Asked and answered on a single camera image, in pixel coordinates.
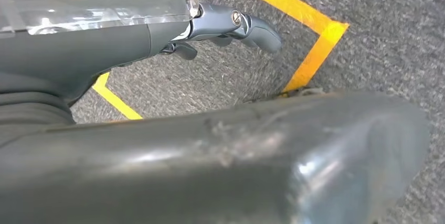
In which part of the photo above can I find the yellow floor tape square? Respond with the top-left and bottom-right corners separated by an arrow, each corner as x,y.
92,0 -> 350,121

